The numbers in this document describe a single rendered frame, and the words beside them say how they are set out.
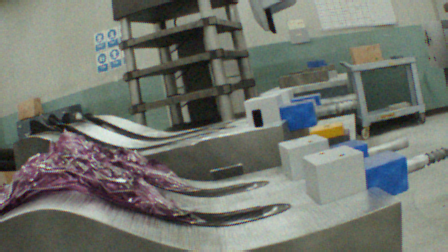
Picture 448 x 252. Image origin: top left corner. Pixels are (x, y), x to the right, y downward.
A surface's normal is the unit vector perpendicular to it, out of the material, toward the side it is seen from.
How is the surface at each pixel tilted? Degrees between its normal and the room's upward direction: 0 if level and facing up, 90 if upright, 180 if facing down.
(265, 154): 90
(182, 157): 90
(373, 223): 90
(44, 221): 90
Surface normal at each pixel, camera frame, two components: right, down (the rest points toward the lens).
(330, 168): 0.07, 0.06
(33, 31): -0.22, 0.12
